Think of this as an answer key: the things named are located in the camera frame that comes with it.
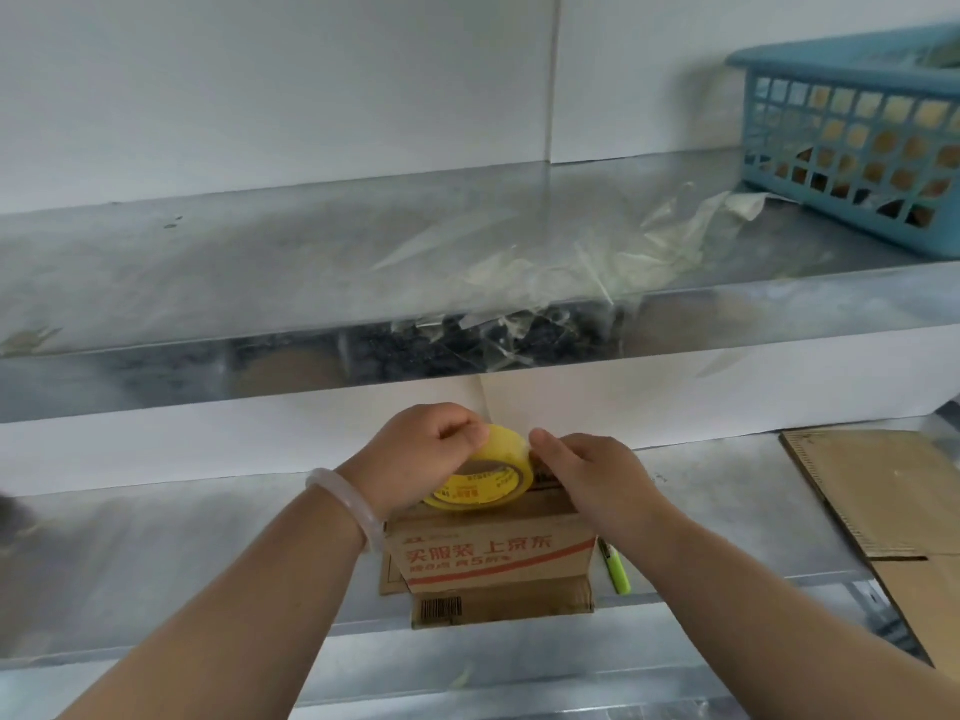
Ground red-lettered cardboard box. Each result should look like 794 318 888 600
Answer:
378 471 601 631

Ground person's left hand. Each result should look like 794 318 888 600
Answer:
337 402 490 522

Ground person's left forearm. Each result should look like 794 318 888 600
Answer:
59 486 369 720

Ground yellow tape roll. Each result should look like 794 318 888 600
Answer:
423 423 535 511

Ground pile of assorted small items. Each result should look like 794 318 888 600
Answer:
764 44 960 226

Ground white bangle bracelet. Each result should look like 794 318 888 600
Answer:
305 468 385 554

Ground green utility knife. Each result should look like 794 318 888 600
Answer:
597 539 633 597

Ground blue plastic basket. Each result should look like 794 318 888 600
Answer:
725 21 960 261

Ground person's right forearm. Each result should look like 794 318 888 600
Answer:
622 516 960 720

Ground person's right hand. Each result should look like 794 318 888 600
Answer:
528 429 676 563

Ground small crumpled tape scrap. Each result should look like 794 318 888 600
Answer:
0 327 65 359

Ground pile of clear tape scraps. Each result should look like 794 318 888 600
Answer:
371 183 774 368

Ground plain perforated cardboard box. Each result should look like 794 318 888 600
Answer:
779 429 960 683

